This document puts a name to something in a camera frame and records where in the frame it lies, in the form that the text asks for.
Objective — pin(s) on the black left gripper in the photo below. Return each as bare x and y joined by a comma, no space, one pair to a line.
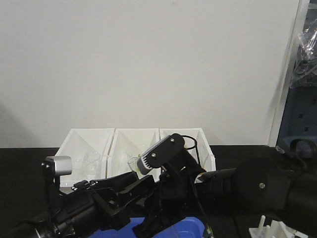
102,204

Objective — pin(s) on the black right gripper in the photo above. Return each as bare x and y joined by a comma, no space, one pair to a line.
174,193

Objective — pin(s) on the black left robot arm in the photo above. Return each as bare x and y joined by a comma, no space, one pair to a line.
43,228

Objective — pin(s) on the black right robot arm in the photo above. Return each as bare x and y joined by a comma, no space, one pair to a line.
255,186

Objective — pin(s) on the white test tube rack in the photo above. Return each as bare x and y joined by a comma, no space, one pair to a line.
275,230

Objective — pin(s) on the blue plastic tray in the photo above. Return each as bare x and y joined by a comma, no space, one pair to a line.
189,227

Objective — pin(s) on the small glass beakers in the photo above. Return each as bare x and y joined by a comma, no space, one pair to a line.
87,166

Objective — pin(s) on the middle white storage bin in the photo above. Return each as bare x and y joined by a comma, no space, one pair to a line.
129,143

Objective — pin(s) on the white storage bin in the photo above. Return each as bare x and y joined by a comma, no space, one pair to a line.
82,140
129,143
207,158

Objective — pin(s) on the left white storage bin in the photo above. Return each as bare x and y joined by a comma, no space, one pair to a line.
82,140

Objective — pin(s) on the right white storage bin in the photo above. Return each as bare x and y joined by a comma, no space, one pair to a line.
207,158

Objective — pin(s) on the blue-grey drying pegboard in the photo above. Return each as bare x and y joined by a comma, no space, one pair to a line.
299,120

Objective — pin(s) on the plastic bag of pegs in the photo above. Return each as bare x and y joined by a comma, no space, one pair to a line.
305,69

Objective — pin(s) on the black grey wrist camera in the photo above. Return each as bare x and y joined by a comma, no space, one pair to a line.
160,153

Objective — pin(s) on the black wire tripod stand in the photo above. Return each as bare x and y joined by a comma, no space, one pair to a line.
194,146

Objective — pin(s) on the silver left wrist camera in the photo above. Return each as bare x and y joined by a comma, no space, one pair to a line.
53,168

